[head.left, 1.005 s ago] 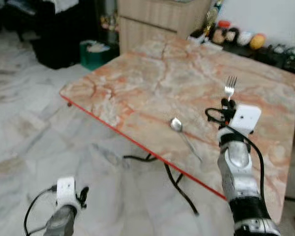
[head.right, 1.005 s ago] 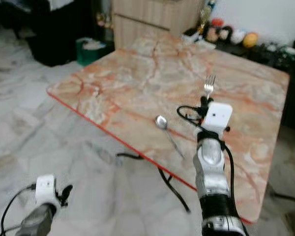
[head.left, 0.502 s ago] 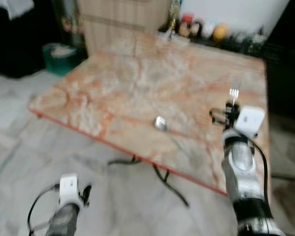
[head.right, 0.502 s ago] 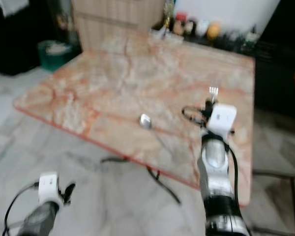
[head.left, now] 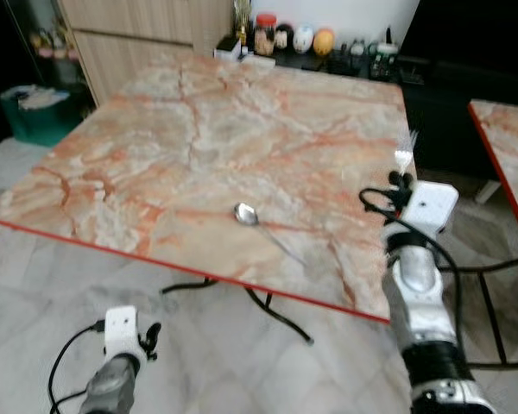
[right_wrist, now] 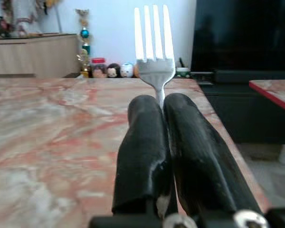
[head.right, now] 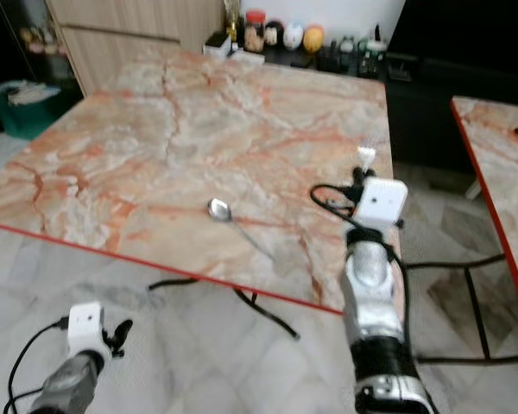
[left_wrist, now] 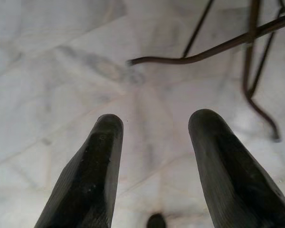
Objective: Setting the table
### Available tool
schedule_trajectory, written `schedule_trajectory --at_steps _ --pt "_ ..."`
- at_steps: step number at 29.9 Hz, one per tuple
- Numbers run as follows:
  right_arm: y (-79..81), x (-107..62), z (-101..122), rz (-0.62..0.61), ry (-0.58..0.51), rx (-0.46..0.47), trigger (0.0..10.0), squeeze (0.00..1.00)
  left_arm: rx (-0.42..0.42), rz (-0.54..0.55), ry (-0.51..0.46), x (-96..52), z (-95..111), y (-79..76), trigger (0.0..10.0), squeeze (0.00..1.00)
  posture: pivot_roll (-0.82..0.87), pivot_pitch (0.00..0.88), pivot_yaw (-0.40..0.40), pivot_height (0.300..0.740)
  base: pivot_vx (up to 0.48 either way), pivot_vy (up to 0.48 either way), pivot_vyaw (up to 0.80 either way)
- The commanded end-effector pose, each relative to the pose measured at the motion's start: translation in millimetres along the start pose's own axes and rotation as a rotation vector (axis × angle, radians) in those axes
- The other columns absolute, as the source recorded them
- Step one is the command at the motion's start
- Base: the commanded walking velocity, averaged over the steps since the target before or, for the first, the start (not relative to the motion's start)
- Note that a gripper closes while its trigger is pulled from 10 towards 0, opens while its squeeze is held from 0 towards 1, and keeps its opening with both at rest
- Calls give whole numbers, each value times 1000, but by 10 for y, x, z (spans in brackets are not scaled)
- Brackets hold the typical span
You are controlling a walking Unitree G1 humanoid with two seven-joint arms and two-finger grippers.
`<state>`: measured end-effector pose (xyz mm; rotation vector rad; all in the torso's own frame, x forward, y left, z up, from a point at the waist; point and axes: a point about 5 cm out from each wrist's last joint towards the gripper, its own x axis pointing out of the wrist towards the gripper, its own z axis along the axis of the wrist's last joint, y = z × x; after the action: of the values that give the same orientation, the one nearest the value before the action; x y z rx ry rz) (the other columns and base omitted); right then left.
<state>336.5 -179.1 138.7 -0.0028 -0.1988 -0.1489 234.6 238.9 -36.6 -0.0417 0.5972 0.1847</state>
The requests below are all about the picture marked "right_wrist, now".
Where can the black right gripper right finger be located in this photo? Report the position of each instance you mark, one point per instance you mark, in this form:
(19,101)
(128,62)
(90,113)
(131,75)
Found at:
(199,152)

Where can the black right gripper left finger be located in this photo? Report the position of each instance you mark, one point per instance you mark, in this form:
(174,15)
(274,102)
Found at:
(142,152)

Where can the silver metal fork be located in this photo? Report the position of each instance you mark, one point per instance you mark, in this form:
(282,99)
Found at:
(155,52)

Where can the black tv stand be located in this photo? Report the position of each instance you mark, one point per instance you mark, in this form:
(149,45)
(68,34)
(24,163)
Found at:
(249,111)

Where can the white green small container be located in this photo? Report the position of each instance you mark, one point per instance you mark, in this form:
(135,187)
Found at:
(183,72)

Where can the white round doll head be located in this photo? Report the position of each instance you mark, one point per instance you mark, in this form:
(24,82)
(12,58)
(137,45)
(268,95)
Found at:
(126,70)

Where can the dark haired doll head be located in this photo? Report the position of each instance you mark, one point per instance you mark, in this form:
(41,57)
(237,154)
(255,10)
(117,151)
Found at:
(113,70)

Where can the brown haired doll head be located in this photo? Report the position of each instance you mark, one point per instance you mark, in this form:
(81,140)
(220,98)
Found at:
(98,71)

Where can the red edged marble side table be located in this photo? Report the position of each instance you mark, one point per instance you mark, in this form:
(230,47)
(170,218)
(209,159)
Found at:
(274,93)

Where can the red lidded jar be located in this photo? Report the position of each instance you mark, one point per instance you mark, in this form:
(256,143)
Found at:
(98,67)

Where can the black television screen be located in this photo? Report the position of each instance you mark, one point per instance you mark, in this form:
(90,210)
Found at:
(243,35)

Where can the gold trophy with blue ball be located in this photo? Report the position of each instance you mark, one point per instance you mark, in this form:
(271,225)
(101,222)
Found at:
(85,41)

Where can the beige wooden sideboard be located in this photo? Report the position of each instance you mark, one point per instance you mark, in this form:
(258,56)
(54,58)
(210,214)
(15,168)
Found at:
(35,55)

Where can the white patterned vase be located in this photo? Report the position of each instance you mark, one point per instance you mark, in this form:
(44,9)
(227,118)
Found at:
(26,17)

